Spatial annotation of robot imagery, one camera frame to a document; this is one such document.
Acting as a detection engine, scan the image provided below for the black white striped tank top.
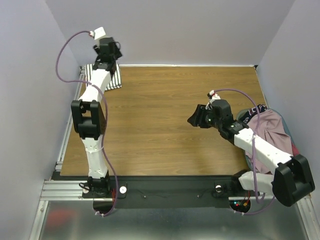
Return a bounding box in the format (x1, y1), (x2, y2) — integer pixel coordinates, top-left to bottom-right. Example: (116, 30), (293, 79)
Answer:
(82, 63), (122, 91)

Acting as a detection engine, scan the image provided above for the pink tank top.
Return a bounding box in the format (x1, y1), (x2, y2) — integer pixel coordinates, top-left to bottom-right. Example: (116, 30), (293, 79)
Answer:
(246, 109), (295, 176)

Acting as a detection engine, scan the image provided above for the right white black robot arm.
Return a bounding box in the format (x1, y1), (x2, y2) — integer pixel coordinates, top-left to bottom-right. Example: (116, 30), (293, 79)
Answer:
(187, 99), (316, 207)

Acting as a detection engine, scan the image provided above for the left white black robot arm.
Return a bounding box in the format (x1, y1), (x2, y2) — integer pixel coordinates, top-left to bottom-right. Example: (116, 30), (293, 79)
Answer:
(71, 37), (122, 197)

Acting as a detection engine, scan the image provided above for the teal laundry basket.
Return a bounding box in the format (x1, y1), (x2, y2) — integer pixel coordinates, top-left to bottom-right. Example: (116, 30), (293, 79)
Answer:
(236, 108), (301, 176)

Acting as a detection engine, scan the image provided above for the navy patterned garment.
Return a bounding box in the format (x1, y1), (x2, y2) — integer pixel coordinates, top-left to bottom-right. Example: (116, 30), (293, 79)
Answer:
(239, 104), (268, 124)

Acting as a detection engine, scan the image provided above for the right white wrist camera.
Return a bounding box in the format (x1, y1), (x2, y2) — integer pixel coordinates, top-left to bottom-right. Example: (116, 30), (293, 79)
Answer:
(207, 90), (221, 106)

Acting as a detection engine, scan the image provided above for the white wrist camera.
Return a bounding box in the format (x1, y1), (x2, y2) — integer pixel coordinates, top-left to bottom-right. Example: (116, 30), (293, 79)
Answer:
(89, 27), (106, 41)
(207, 90), (221, 106)

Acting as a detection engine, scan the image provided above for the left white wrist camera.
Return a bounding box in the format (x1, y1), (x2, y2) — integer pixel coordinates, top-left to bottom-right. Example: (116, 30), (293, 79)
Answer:
(89, 27), (106, 41)

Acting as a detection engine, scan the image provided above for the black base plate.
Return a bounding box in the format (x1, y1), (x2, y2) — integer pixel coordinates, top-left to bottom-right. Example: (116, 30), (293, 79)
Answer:
(82, 175), (254, 209)

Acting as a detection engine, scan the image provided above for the aluminium frame rail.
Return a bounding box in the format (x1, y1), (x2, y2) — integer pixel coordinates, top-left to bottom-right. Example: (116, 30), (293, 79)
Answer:
(41, 177), (311, 201)

